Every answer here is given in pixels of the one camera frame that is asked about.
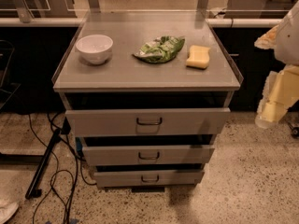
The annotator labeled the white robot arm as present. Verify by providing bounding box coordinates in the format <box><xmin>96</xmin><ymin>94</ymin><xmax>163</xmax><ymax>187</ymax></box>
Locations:
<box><xmin>254</xmin><ymin>2</ymin><xmax>299</xmax><ymax>129</ymax></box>

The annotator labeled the yellow sponge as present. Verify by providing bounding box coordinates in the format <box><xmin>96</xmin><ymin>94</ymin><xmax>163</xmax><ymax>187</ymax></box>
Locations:
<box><xmin>186</xmin><ymin>45</ymin><xmax>210</xmax><ymax>69</ymax></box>

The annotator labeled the grey middle drawer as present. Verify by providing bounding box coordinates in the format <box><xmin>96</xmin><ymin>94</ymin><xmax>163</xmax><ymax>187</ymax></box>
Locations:
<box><xmin>83</xmin><ymin>145</ymin><xmax>214</xmax><ymax>166</ymax></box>

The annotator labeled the black floor cable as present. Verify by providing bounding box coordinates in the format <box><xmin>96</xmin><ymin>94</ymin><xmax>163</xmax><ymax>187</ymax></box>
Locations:
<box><xmin>27</xmin><ymin>111</ymin><xmax>97</xmax><ymax>224</ymax></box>

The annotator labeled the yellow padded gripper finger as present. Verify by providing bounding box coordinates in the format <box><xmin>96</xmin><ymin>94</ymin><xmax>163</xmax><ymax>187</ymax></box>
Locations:
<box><xmin>255</xmin><ymin>65</ymin><xmax>299</xmax><ymax>129</ymax></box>

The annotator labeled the grey counter unit background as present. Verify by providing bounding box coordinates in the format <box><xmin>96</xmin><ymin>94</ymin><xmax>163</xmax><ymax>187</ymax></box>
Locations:
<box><xmin>225</xmin><ymin>0</ymin><xmax>298</xmax><ymax>19</ymax></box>

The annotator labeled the white shoe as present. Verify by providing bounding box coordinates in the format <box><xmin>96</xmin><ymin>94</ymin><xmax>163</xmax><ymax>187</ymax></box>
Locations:
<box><xmin>0</xmin><ymin>202</ymin><xmax>19</xmax><ymax>224</ymax></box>

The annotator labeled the black caster wheel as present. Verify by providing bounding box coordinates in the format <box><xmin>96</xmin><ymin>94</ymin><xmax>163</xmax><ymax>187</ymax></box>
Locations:
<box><xmin>291</xmin><ymin>127</ymin><xmax>299</xmax><ymax>138</ymax></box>

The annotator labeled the grey drawer cabinet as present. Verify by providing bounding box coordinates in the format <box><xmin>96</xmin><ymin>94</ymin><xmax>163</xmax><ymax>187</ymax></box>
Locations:
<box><xmin>53</xmin><ymin>11</ymin><xmax>242</xmax><ymax>176</ymax></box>

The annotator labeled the green chip bag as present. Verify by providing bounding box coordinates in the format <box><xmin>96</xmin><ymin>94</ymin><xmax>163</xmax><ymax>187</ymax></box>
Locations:
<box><xmin>133</xmin><ymin>35</ymin><xmax>185</xmax><ymax>64</ymax></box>

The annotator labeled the white ceramic bowl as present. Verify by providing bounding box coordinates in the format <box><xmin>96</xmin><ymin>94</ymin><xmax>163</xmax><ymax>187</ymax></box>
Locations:
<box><xmin>76</xmin><ymin>35</ymin><xmax>113</xmax><ymax>64</ymax></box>

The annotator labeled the grey top drawer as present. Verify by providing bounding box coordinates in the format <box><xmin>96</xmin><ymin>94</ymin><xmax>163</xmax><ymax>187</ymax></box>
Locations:
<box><xmin>65</xmin><ymin>108</ymin><xmax>230</xmax><ymax>137</ymax></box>

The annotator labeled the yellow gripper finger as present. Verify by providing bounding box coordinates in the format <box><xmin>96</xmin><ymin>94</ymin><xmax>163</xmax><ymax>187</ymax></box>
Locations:
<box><xmin>254</xmin><ymin>25</ymin><xmax>278</xmax><ymax>49</ymax></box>

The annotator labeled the grey drawer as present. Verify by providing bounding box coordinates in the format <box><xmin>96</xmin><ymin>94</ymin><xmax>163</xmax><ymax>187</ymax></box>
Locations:
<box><xmin>83</xmin><ymin>145</ymin><xmax>214</xmax><ymax>166</ymax></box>
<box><xmin>94</xmin><ymin>170</ymin><xmax>205</xmax><ymax>188</ymax></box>
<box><xmin>65</xmin><ymin>108</ymin><xmax>230</xmax><ymax>137</ymax></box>

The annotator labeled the black metal stand leg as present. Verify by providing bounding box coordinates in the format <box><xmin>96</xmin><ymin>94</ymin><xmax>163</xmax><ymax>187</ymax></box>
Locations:
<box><xmin>25</xmin><ymin>129</ymin><xmax>60</xmax><ymax>200</ymax></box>

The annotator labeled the grey bottom drawer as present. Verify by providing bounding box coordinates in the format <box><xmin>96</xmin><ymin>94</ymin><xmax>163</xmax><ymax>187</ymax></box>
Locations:
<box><xmin>94</xmin><ymin>170</ymin><xmax>205</xmax><ymax>188</ymax></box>

